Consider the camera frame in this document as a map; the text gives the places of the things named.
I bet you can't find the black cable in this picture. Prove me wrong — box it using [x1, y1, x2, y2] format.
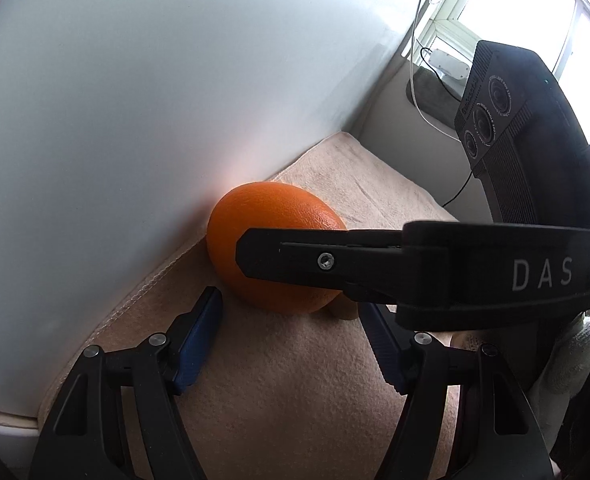
[419, 47, 474, 207]

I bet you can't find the white device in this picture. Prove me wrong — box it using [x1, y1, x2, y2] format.
[432, 49, 472, 80]

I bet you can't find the large orange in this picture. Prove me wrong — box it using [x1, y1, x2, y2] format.
[206, 181, 348, 316]

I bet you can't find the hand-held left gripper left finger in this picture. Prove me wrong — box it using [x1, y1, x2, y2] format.
[28, 286, 224, 480]

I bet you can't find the white cloth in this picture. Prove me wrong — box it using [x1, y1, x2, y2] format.
[530, 310, 590, 411]

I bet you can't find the grey sill cloth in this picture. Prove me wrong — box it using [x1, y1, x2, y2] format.
[406, 67, 468, 128]

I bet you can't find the white cable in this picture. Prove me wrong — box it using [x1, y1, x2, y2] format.
[409, 0, 460, 137]

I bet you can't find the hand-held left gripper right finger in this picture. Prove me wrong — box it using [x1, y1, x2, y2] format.
[359, 302, 556, 480]

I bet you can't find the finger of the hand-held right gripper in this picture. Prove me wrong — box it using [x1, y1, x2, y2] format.
[236, 227, 407, 306]

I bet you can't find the white framed window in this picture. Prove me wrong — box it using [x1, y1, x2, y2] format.
[415, 0, 590, 111]

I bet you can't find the peach towel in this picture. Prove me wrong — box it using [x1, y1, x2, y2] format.
[38, 131, 480, 480]

